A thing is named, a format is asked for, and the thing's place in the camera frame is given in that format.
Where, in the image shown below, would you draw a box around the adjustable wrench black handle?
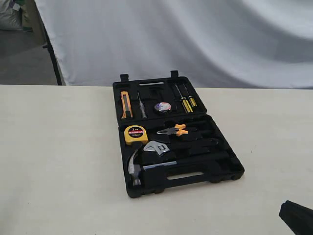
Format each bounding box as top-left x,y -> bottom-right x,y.
143,138 -> 220,156

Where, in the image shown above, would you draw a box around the clear test pen screwdriver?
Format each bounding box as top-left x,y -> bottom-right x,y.
137,92 -> 147,119

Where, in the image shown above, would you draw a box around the black backdrop stand pole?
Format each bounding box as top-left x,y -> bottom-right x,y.
37,8 -> 63,86

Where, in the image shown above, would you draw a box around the orange handled pliers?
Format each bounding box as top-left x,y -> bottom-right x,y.
157,124 -> 188,137

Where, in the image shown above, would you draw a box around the yellow black screwdriver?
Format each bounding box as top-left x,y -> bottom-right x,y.
183,84 -> 197,107
174,83 -> 193,113

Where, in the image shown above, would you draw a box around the yellow tape measure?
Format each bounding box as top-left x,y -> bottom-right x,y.
124,125 -> 149,145

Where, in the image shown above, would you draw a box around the claw hammer black grip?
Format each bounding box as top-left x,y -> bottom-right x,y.
128,151 -> 229,186

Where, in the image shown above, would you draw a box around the orange utility knife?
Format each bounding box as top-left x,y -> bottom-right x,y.
121,91 -> 133,119

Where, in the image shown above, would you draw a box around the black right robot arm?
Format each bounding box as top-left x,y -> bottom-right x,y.
279,200 -> 313,235

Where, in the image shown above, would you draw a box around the black plastic tool case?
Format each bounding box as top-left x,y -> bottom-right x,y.
112,70 -> 245,198

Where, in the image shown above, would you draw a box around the black electrical tape roll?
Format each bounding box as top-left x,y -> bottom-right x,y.
154,102 -> 172,113

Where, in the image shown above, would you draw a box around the white sack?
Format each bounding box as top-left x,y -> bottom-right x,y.
0,0 -> 32,32

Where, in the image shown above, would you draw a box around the white backdrop cloth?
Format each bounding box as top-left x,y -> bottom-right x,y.
36,0 -> 313,89

